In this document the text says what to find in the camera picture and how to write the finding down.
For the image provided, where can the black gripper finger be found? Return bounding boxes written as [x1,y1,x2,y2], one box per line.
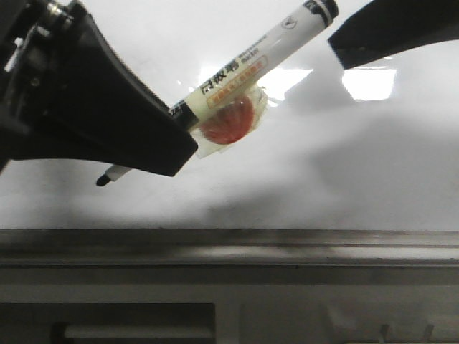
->
[328,0,458,70]

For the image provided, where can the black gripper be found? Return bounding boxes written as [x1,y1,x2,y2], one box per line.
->
[1,1,197,176]

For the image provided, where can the white black whiteboard marker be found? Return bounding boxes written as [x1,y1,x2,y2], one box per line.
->
[95,0,340,188]

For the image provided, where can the red magnet taped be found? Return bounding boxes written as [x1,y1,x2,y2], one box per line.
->
[191,85,268,158]

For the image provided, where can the white whiteboard surface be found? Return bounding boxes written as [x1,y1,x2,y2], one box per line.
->
[0,0,459,232]

